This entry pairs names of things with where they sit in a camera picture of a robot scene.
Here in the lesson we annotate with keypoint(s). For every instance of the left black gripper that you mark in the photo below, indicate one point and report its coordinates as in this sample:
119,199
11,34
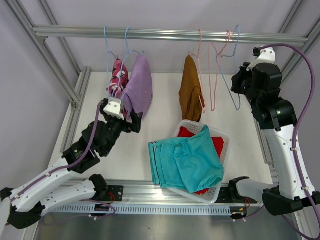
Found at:
134,126

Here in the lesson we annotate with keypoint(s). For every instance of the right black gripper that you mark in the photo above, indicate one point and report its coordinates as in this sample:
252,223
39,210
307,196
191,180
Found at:
237,78

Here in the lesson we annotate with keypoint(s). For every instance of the red trousers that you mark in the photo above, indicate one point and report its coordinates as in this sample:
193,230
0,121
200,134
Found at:
198,162

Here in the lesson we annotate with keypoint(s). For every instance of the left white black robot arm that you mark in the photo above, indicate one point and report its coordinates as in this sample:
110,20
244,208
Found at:
24,206

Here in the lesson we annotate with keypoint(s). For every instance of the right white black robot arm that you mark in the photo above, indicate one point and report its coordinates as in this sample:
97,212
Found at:
277,120

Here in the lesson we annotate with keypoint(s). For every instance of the pink floral trousers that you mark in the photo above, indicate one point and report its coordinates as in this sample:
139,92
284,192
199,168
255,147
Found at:
115,78

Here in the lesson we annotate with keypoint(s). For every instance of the white plastic basket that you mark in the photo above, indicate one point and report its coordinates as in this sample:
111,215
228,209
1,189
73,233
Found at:
211,196

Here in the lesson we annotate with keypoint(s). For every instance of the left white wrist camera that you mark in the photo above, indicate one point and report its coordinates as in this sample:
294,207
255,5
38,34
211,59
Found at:
114,108

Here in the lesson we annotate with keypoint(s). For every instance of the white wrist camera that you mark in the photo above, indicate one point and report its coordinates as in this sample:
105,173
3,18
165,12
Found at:
266,55
114,108

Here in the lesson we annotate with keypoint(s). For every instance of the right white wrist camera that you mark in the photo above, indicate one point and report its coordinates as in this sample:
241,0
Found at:
266,55

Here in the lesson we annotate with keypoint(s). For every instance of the aluminium hanging rail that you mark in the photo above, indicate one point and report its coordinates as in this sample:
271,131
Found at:
167,35

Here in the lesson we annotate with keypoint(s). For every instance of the aluminium frame left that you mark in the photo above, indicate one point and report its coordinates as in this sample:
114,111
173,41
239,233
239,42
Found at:
76,95

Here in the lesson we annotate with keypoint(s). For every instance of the aluminium frame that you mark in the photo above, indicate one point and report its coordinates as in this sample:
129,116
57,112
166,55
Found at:
295,17
76,95

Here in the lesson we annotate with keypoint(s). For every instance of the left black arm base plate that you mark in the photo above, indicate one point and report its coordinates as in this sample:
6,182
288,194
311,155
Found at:
114,193

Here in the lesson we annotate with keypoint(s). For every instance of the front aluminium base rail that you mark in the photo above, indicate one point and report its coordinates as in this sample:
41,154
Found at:
145,193

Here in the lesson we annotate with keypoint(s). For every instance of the blue wire hanger lilac trousers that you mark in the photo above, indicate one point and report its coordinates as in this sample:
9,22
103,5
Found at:
128,52

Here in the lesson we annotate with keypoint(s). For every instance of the blue wire hanger floral trousers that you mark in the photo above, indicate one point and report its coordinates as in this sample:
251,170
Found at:
108,61

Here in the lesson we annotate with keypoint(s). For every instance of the aluminium frame right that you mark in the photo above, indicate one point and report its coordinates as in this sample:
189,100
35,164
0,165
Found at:
295,17

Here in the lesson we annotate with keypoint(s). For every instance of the white slotted cable duct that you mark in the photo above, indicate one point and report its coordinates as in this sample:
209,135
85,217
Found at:
144,209

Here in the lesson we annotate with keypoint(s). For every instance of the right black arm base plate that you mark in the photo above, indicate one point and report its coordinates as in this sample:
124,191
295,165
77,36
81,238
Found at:
230,196

